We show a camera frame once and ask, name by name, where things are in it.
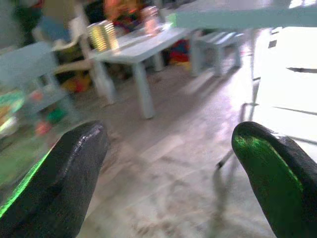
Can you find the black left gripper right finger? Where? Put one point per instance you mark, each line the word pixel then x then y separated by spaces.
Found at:
pixel 280 178

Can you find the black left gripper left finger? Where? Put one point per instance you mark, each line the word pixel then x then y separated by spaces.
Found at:
pixel 57 178

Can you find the white cabinet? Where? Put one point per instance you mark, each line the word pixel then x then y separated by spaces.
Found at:
pixel 287 81

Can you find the pale blue children's chair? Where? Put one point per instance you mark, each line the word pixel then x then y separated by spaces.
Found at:
pixel 24 62

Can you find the white wooden chair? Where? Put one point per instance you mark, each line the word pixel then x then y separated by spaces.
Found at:
pixel 83 47

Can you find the yellow striped container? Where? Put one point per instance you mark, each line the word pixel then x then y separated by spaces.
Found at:
pixel 102 37

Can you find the blue fabric item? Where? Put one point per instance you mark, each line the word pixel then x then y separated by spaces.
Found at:
pixel 55 28

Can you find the small white stool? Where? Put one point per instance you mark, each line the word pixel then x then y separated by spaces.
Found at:
pixel 218 39

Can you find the small white children's table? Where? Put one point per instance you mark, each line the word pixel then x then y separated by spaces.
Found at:
pixel 141 47

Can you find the large pale table with metal legs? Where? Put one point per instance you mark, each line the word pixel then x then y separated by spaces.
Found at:
pixel 235 17

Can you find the colourful orange toy pile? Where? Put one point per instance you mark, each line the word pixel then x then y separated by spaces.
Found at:
pixel 122 13

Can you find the clear glass jar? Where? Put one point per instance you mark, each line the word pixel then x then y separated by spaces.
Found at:
pixel 151 22

